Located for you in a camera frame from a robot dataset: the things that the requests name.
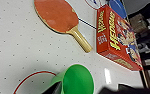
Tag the colourful board game box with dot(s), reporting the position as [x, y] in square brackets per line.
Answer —
[116, 36]

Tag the round blue plate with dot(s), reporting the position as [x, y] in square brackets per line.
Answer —
[118, 7]

